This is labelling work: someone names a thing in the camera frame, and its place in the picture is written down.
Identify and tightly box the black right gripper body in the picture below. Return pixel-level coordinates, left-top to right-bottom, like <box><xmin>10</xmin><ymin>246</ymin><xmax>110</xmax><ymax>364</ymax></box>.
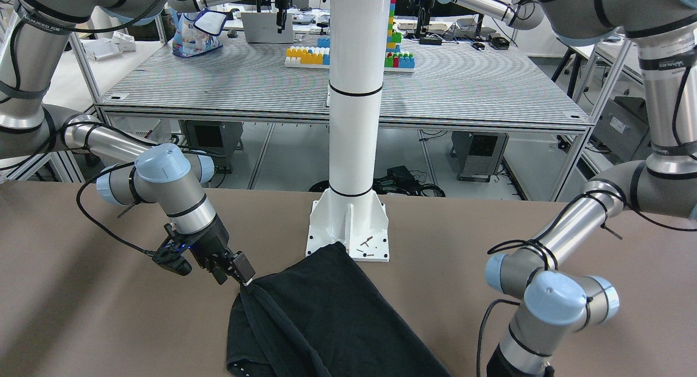
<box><xmin>189</xmin><ymin>216</ymin><xmax>234</xmax><ymax>285</ymax></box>

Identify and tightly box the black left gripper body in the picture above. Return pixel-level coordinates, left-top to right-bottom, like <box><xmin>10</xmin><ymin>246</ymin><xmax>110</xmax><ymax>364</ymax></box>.
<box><xmin>486</xmin><ymin>345</ymin><xmax>556</xmax><ymax>376</ymax></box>

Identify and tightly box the black graphic t-shirt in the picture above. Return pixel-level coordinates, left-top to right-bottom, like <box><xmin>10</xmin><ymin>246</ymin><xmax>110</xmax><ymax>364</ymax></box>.
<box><xmin>225</xmin><ymin>242</ymin><xmax>449</xmax><ymax>376</ymax></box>

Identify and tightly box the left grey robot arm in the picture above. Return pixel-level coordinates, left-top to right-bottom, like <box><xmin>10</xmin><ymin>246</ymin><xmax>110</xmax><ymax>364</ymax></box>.
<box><xmin>485</xmin><ymin>0</ymin><xmax>696</xmax><ymax>376</ymax></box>

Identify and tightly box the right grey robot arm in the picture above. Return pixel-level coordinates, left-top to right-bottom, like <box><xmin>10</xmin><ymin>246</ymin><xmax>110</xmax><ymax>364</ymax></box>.
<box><xmin>1</xmin><ymin>0</ymin><xmax>255</xmax><ymax>286</ymax></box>

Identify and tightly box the colourful toy block set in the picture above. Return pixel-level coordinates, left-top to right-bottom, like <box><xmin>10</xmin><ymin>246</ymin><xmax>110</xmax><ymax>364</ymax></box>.
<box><xmin>284</xmin><ymin>0</ymin><xmax>417</xmax><ymax>72</ymax></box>

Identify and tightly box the blue white plastic bag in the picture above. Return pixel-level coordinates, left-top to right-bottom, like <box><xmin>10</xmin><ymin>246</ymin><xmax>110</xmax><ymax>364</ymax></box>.
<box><xmin>170</xmin><ymin>9</ymin><xmax>227</xmax><ymax>58</ymax></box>

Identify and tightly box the silver apple laptop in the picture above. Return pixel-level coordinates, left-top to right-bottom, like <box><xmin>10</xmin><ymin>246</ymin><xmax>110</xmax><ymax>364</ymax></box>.
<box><xmin>241</xmin><ymin>12</ymin><xmax>295</xmax><ymax>44</ymax></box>

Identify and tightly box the striped metal work table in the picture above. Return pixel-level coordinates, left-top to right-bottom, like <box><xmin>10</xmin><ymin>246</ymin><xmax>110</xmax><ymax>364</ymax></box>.
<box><xmin>94</xmin><ymin>31</ymin><xmax>595</xmax><ymax>203</ymax></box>

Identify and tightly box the white pedestal column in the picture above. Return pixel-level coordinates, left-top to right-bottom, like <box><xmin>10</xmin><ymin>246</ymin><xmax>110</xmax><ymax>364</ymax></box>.
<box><xmin>306</xmin><ymin>0</ymin><xmax>391</xmax><ymax>262</ymax></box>

